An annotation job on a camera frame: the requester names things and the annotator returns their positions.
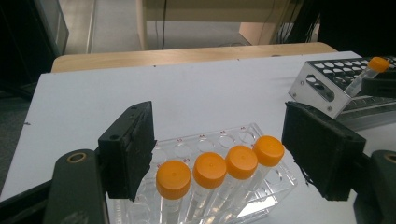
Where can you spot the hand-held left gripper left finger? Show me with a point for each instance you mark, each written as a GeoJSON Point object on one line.
{"type": "Point", "coordinates": [127, 155]}

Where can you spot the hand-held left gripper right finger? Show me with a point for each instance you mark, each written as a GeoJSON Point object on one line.
{"type": "Point", "coordinates": [323, 152]}

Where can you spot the orange-capped clear tube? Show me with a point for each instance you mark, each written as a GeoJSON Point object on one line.
{"type": "Point", "coordinates": [209, 170]}
{"type": "Point", "coordinates": [173, 179]}
{"type": "Point", "coordinates": [241, 161]}
{"type": "Point", "coordinates": [378, 64]}
{"type": "Point", "coordinates": [268, 151]}

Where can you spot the metal tube rack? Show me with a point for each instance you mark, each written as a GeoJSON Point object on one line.
{"type": "Point", "coordinates": [320, 90]}

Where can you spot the clear plastic tube rack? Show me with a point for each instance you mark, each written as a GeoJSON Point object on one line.
{"type": "Point", "coordinates": [199, 143]}

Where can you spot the white board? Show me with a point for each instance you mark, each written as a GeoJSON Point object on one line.
{"type": "Point", "coordinates": [202, 93]}

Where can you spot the black tripod stand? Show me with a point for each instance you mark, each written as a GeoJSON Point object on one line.
{"type": "Point", "coordinates": [295, 25]}

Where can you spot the wooden table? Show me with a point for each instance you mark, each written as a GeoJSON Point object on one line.
{"type": "Point", "coordinates": [186, 56]}

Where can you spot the light wooden furniture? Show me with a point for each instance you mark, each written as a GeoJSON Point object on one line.
{"type": "Point", "coordinates": [202, 12]}

